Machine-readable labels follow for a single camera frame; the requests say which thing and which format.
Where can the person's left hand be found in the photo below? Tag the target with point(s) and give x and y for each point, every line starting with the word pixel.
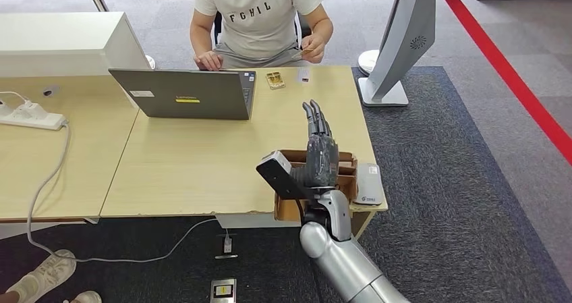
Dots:
pixel 315 46

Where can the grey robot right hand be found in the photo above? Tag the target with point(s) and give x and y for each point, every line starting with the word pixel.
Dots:
pixel 322 160

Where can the person's right hand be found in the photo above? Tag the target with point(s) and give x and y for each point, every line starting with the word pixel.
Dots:
pixel 209 62

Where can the white ID card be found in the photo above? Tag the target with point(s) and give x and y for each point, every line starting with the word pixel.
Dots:
pixel 304 75

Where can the person's left forearm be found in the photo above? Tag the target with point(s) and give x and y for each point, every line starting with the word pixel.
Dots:
pixel 322 30

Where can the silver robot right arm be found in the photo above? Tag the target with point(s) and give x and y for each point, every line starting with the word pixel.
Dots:
pixel 339 256

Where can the person's right forearm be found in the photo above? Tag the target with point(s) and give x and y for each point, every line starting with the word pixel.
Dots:
pixel 200 39

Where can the white card reader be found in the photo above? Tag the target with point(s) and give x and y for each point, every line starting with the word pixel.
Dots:
pixel 368 182

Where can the gold patterned card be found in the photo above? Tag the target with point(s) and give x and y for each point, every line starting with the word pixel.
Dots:
pixel 275 81

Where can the person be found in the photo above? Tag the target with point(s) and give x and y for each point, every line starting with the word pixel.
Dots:
pixel 257 24

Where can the clear plastic film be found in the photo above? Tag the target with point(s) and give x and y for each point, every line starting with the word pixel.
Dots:
pixel 324 153

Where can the wooden compartment organizer box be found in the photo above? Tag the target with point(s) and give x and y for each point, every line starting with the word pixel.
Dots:
pixel 346 180

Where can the grey laptop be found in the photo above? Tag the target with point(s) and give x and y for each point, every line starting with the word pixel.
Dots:
pixel 187 94

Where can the white round base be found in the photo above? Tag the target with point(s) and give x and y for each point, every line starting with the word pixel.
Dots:
pixel 366 62

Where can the small white round foot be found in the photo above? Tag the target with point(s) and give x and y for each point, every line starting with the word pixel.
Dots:
pixel 151 62

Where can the light wooden desk leg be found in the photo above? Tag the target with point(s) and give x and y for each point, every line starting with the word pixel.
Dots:
pixel 363 225

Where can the grey kiosk display stand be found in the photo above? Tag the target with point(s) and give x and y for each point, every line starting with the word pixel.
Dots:
pixel 402 37

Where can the white desk crossbeam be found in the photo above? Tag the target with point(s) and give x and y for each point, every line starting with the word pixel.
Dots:
pixel 246 221

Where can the floor outlet with plug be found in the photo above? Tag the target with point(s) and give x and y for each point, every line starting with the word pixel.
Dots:
pixel 227 246

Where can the dark grey carpet rug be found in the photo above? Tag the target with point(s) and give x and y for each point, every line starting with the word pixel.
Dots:
pixel 447 126

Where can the white cabinet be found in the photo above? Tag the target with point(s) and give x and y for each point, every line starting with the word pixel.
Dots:
pixel 58 41

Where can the silver floor socket box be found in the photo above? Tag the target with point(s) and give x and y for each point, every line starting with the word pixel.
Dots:
pixel 223 290

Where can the white power strip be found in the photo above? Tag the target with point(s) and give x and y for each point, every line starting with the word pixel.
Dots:
pixel 31 118

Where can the white sneaker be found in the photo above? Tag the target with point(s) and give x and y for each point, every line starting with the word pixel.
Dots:
pixel 44 273
pixel 87 298

